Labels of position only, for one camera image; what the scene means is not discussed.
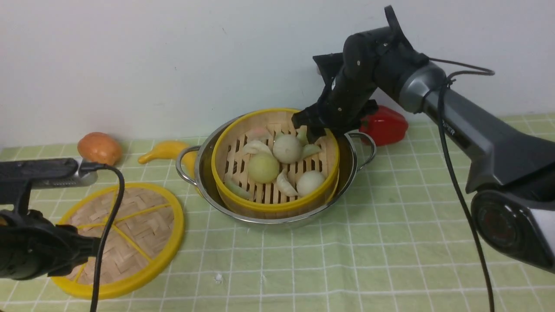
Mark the white round bun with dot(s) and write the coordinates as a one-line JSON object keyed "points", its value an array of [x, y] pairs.
{"points": [[287, 149], [309, 182]]}

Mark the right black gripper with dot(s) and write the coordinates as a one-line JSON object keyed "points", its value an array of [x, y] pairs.
{"points": [[339, 109]]}

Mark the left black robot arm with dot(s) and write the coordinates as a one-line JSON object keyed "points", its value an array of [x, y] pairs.
{"points": [[11, 222]]}

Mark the yellow woven bamboo steamer lid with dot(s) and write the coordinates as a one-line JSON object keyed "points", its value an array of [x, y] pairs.
{"points": [[143, 240]]}

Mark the yellow banana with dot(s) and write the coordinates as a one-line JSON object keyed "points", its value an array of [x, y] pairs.
{"points": [[169, 150]]}

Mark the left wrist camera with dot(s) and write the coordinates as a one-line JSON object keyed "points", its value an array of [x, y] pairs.
{"points": [[19, 177]]}

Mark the yellow bamboo steamer basket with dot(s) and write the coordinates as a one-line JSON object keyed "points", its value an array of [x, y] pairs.
{"points": [[245, 197]]}

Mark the stainless steel pot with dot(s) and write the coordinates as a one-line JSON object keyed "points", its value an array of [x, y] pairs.
{"points": [[356, 151]]}

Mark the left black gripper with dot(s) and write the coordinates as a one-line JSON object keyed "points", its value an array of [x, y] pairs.
{"points": [[53, 250]]}

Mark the white round bun front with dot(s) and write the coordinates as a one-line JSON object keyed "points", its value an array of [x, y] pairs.
{"points": [[309, 182]]}

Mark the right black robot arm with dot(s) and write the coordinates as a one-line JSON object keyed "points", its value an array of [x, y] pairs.
{"points": [[511, 173]]}

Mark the red bell pepper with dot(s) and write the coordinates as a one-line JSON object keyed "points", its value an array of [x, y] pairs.
{"points": [[385, 126]]}

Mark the white dumpling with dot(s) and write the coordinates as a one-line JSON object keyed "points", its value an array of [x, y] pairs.
{"points": [[284, 186]]}

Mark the yellowish round bun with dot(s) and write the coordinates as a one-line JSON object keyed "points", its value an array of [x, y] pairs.
{"points": [[263, 168]]}

